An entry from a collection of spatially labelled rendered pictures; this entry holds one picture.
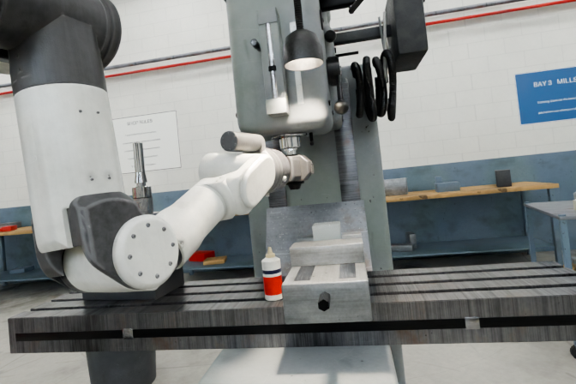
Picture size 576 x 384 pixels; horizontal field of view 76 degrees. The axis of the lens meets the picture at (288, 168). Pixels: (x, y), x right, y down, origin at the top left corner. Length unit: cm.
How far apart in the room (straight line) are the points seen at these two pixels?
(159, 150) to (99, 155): 534
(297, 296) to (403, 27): 76
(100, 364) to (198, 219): 226
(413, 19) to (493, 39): 449
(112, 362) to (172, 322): 183
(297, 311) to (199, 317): 24
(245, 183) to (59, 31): 29
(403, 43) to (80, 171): 89
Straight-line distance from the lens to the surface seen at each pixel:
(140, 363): 273
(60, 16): 47
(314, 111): 76
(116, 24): 52
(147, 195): 100
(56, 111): 44
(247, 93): 79
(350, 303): 67
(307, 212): 121
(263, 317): 80
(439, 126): 519
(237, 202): 56
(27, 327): 108
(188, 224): 50
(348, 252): 77
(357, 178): 120
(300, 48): 66
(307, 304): 68
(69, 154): 42
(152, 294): 97
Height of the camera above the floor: 121
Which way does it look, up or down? 2 degrees up
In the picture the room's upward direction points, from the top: 6 degrees counter-clockwise
